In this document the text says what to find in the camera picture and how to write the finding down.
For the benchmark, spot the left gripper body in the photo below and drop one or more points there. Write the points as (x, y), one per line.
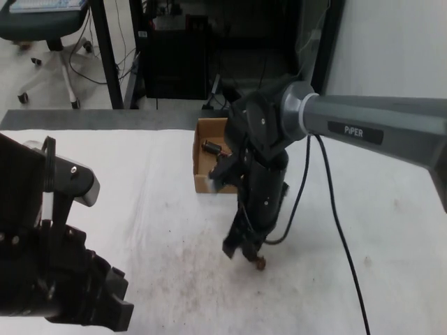
(45, 272)

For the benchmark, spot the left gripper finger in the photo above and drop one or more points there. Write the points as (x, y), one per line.
(117, 300)

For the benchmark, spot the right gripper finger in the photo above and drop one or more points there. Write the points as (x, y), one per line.
(252, 256)
(230, 248)

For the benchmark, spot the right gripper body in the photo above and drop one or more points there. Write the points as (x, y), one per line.
(249, 232)

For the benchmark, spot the rusty brown bolt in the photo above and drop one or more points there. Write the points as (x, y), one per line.
(260, 264)

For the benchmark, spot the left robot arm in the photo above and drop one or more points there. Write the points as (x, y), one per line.
(19, 181)

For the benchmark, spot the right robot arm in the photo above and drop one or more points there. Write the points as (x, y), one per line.
(366, 115)

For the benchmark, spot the open cardboard box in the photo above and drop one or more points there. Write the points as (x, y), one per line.
(206, 174)

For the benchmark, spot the assembled bolt and sleeve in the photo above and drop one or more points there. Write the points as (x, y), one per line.
(213, 148)

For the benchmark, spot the black computer tower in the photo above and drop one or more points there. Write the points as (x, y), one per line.
(179, 59)

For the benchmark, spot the black desk leg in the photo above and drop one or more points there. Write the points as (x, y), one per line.
(106, 52)

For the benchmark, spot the office chair with white base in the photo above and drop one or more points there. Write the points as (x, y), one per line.
(45, 42)

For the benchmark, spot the white keyboard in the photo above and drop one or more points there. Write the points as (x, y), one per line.
(45, 5)

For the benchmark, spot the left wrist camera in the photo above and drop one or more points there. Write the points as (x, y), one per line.
(78, 178)

